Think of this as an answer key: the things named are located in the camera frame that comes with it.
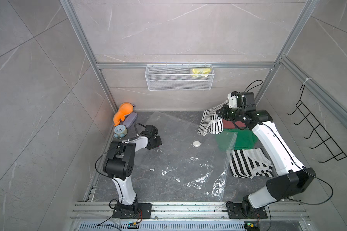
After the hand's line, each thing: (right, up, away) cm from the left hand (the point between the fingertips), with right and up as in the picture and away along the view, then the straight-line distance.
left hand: (160, 140), depth 100 cm
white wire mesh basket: (+14, +45, +1) cm, 47 cm away
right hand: (+34, +19, -24) cm, 45 cm away
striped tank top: (+59, -13, -10) cm, 61 cm away
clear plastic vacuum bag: (+24, -6, -4) cm, 25 cm away
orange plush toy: (-30, +24, +13) cm, 41 cm away
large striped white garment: (+31, +13, -22) cm, 40 cm away
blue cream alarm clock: (-30, +7, +3) cm, 31 cm away
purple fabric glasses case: (-26, +14, +10) cm, 31 cm away
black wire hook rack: (+79, 0, -41) cm, 89 cm away
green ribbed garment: (+52, +2, -6) cm, 52 cm away
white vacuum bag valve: (+25, -2, -2) cm, 26 cm away
